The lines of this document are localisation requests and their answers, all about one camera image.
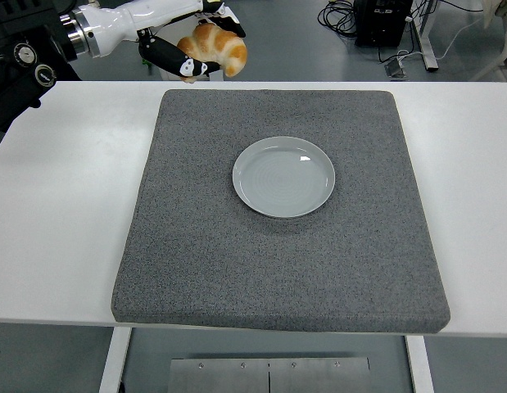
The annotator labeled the black cable bundle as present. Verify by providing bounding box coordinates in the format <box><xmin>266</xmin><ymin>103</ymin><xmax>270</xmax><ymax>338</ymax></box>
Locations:
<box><xmin>317</xmin><ymin>0</ymin><xmax>360</xmax><ymax>38</ymax></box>

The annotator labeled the white tubular frame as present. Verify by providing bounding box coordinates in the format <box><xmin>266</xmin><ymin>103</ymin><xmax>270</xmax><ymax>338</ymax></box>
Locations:
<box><xmin>469</xmin><ymin>18</ymin><xmax>507</xmax><ymax>81</ymax></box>

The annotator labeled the grey floor pedal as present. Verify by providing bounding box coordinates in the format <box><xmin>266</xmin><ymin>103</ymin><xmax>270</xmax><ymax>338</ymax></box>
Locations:
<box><xmin>383</xmin><ymin>56</ymin><xmax>409</xmax><ymax>78</ymax></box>

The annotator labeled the grey speckled table mat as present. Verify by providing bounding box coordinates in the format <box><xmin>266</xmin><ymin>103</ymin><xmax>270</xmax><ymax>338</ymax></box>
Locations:
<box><xmin>110</xmin><ymin>88</ymin><xmax>450</xmax><ymax>335</ymax></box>

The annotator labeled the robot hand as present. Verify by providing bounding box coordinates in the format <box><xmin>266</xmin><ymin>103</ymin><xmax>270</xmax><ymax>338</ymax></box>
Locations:
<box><xmin>79</xmin><ymin>0</ymin><xmax>247</xmax><ymax>79</ymax></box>

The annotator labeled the white table leg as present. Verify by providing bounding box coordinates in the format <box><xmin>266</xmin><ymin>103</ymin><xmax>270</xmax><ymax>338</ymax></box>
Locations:
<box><xmin>404</xmin><ymin>334</ymin><xmax>437</xmax><ymax>393</ymax></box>
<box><xmin>97</xmin><ymin>327</ymin><xmax>134</xmax><ymax>393</ymax></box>

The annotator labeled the white floor cable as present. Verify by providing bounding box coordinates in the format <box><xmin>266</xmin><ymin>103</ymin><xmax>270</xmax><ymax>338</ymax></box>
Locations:
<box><xmin>378</xmin><ymin>15</ymin><xmax>483</xmax><ymax>65</ymax></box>

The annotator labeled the black computer case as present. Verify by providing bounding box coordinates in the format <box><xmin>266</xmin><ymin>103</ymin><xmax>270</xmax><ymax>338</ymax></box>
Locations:
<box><xmin>354</xmin><ymin>0</ymin><xmax>414</xmax><ymax>47</ymax></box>

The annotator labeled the golden croissant bread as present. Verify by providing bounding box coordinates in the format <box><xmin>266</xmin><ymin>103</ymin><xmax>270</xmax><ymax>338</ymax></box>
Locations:
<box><xmin>176</xmin><ymin>22</ymin><xmax>249</xmax><ymax>85</ymax></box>

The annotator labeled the grey metal plate with screws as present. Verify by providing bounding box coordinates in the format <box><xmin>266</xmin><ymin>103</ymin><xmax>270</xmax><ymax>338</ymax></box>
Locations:
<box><xmin>170</xmin><ymin>356</ymin><xmax>373</xmax><ymax>393</ymax></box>

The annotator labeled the pale grey round plate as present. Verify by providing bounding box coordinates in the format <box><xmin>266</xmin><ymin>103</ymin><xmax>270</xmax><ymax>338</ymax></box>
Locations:
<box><xmin>231</xmin><ymin>135</ymin><xmax>336</xmax><ymax>219</ymax></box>

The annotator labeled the white desk leg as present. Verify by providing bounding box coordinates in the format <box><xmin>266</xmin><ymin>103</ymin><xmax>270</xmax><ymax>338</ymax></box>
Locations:
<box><xmin>411</xmin><ymin>0</ymin><xmax>439</xmax><ymax>71</ymax></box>

